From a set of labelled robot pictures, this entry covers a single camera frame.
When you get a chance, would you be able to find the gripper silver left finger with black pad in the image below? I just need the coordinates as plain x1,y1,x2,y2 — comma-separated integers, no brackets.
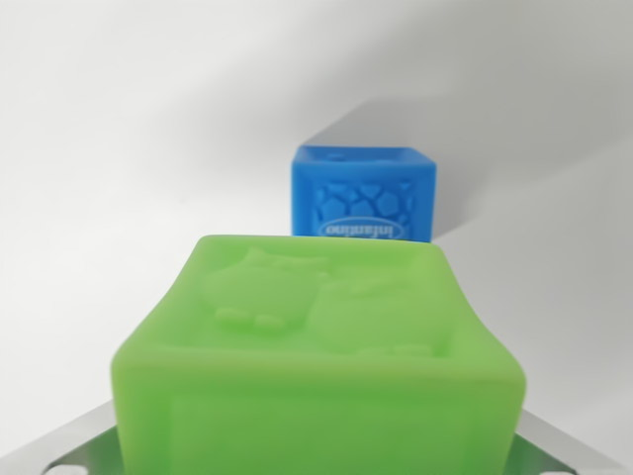
0,398,125,475

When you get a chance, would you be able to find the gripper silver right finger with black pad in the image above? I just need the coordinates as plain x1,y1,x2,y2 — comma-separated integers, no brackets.
511,406,633,475

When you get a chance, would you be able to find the green soft toy cube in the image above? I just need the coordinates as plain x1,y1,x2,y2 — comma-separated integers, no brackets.
109,234,526,475

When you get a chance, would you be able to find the blue soft toy cube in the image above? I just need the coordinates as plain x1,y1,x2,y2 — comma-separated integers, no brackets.
290,143,438,244

